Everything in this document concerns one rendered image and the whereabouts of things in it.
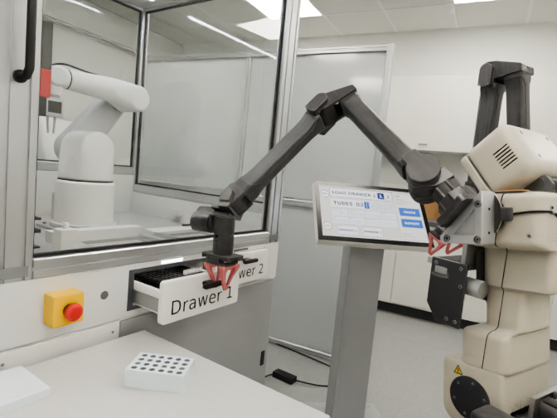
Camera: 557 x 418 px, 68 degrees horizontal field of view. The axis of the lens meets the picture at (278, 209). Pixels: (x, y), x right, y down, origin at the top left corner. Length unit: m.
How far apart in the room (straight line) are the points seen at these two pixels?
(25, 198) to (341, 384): 1.58
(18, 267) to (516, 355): 1.12
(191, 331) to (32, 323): 0.51
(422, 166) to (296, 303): 2.08
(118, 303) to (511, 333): 0.97
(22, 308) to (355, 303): 1.37
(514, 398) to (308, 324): 1.95
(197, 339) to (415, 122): 3.36
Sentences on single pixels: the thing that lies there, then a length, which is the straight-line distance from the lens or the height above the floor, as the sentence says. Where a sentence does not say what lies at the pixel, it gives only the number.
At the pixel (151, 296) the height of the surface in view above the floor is 0.87.
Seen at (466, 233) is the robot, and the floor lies 1.13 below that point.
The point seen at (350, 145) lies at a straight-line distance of 2.74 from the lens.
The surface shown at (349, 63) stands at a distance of 2.84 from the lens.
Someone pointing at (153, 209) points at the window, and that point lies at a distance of 1.22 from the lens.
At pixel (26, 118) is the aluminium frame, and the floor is 1.29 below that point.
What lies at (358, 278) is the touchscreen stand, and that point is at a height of 0.78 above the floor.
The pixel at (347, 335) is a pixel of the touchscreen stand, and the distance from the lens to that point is 2.02.
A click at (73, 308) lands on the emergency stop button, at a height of 0.89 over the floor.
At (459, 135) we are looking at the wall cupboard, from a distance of 4.26.
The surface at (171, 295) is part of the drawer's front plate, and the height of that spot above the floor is 0.89.
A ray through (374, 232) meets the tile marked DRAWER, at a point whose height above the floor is 1.00.
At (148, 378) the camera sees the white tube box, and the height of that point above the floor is 0.78.
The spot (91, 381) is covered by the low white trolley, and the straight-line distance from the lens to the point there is 1.01.
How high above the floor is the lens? 1.23
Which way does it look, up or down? 5 degrees down
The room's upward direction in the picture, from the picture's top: 5 degrees clockwise
